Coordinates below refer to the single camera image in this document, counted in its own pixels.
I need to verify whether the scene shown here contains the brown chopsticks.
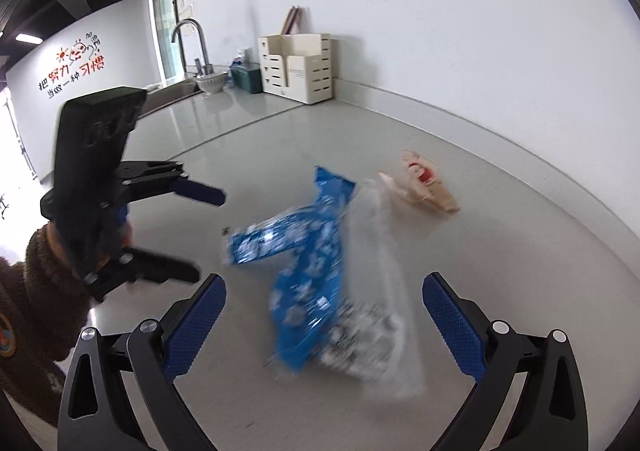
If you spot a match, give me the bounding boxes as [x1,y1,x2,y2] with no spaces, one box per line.
[280,6,304,36]

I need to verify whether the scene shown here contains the clear printed plastic wrapper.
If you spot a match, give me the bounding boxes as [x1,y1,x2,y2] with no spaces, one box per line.
[320,179,427,400]

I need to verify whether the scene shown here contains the cream utensil organizer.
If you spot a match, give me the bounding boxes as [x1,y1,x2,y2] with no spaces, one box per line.
[257,33,332,105]

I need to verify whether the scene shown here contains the person's left forearm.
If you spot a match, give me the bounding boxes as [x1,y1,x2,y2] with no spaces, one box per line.
[0,223,101,427]

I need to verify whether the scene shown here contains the window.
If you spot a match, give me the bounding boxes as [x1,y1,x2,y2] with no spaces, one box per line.
[150,0,184,84]

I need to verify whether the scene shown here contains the blue snack bag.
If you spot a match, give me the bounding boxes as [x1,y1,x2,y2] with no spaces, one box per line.
[222,166,358,374]

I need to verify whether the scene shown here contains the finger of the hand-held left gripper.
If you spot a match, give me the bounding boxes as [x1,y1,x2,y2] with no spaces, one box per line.
[169,178,227,206]
[125,246,202,285]

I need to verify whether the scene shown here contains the dark green box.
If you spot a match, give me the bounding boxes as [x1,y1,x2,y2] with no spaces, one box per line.
[230,65,264,94]

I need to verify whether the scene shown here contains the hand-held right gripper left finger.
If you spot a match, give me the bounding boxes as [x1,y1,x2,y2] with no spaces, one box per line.
[56,274,227,451]

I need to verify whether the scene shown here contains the white patterned bowl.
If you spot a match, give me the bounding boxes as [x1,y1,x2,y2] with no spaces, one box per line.
[196,72,229,94]

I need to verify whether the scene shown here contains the person's left hand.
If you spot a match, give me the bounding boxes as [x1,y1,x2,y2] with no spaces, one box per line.
[97,211,134,273]

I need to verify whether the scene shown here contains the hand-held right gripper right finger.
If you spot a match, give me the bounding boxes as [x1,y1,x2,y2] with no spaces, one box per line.
[422,273,590,451]

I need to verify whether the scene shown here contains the steel faucet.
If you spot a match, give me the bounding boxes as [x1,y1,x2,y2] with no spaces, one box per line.
[171,19,214,80]

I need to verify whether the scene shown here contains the steel sink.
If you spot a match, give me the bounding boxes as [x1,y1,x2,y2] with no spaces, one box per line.
[135,78,202,118]

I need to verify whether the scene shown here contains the beige wrapper red mark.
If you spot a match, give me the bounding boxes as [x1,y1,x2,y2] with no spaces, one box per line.
[378,149,461,214]

